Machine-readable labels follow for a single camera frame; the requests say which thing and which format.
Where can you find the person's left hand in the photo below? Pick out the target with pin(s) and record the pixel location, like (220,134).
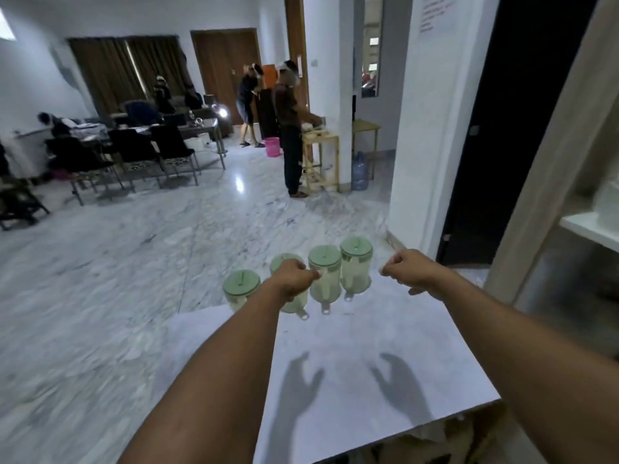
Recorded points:
(289,280)

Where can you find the person's right hand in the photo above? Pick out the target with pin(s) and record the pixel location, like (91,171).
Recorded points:
(415,273)

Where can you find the person's right fingers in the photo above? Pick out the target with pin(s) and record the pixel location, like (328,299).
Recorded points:
(394,269)

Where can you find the person's left fingers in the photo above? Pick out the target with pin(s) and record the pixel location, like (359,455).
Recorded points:
(309,277)

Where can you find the person's right forearm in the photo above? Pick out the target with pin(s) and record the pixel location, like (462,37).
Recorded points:
(522,362)

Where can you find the person's left forearm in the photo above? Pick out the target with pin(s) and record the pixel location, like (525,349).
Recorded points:
(217,381)

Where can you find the clear pitcher with green lid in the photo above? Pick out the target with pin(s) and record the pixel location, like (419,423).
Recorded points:
(241,287)
(325,265)
(295,304)
(356,263)

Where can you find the blue water jug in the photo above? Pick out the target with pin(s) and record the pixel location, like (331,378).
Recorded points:
(360,171)

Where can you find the pink bucket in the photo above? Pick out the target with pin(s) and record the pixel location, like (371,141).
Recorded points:
(272,147)

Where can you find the light wooden shelf stand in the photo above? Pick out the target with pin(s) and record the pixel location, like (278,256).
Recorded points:
(325,140)

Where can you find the small wooden table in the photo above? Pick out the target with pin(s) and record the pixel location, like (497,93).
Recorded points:
(365,125)

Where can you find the cluttered grey dining table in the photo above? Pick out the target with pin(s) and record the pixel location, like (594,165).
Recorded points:
(203,126)

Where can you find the black chair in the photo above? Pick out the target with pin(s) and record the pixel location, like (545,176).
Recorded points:
(133,147)
(72,157)
(14,200)
(170,142)

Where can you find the white shelf board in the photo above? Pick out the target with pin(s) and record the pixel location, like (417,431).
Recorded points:
(592,229)

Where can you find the narrow window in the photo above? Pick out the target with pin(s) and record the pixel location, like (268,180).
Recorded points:
(372,43)

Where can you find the brown wooden door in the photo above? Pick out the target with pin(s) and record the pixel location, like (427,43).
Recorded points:
(222,67)

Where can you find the brown curtain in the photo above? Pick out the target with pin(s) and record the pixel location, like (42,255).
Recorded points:
(109,72)

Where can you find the beige wooden frame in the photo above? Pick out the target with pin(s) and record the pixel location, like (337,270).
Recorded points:
(556,164)

